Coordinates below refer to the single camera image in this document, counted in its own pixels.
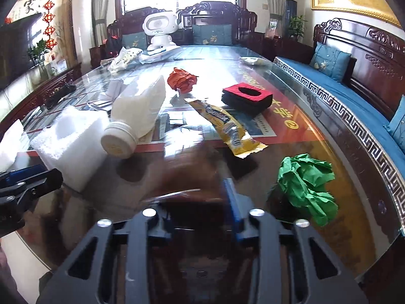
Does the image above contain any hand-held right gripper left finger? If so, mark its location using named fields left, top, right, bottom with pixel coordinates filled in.
left=36, top=208, right=174, bottom=304

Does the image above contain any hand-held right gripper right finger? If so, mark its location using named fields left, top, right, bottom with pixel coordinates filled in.
left=222, top=178, right=369, bottom=304

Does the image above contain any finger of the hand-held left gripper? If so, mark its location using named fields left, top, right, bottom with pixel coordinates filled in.
left=0, top=169, right=64, bottom=208
left=0, top=165, right=42, bottom=187

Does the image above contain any orange paper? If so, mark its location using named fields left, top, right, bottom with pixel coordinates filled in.
left=167, top=68, right=198, bottom=94

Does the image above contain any white foam piece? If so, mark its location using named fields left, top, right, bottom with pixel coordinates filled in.
left=0, top=119, right=25, bottom=172

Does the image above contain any white foam block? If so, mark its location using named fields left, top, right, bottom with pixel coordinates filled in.
left=31, top=106, right=110, bottom=192

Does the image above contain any green crumpled paper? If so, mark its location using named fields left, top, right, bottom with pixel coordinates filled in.
left=268, top=154, right=340, bottom=227

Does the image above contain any yellow snack wrapper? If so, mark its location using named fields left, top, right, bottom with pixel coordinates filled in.
left=186, top=99, right=268, bottom=159

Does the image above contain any dark wooden television cabinet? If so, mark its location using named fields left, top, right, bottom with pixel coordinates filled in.
left=0, top=62, right=83, bottom=137

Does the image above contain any black remote control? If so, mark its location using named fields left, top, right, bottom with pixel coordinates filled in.
left=44, top=84, right=77, bottom=108

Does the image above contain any printed table poster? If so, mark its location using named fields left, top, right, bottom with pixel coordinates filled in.
left=24, top=45, right=320, bottom=165

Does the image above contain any black and red tissue box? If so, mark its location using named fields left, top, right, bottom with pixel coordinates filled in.
left=221, top=82, right=273, bottom=116

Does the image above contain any white plastic bottle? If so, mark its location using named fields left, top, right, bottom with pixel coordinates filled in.
left=101, top=75, right=167, bottom=159

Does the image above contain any black television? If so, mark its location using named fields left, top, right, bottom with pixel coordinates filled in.
left=0, top=13, right=44, bottom=91

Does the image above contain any white printed plastic bag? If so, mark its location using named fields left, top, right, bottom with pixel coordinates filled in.
left=108, top=46, right=144, bottom=73

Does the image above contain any red knot decoration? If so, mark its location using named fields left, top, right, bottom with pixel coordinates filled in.
left=43, top=0, right=59, bottom=50

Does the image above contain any wooden sofa with blue seat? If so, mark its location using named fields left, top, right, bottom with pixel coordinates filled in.
left=273, top=17, right=405, bottom=178

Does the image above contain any white tower air conditioner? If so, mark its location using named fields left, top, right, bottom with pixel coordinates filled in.
left=72, top=0, right=96, bottom=68

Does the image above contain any blue and white packet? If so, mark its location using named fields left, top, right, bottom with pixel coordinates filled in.
left=139, top=46, right=181, bottom=63

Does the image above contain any green embroidered cushion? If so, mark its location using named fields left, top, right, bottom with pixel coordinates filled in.
left=121, top=32, right=148, bottom=50
left=192, top=24, right=233, bottom=46

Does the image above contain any blue embroidered pillow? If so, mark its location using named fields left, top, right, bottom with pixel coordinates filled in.
left=309, top=41, right=352, bottom=83
left=384, top=94, right=405, bottom=159

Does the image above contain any carved wooden armchair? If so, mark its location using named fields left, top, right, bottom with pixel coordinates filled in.
left=175, top=1, right=259, bottom=47
left=107, top=6, right=153, bottom=50

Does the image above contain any small green potted plant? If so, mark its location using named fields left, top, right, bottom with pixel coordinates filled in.
left=289, top=15, right=308, bottom=40

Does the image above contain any white robot toy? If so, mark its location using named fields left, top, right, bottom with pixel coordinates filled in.
left=142, top=11, right=181, bottom=51

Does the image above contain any calligraphy wall scroll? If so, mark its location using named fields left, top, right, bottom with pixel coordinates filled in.
left=6, top=0, right=69, bottom=23

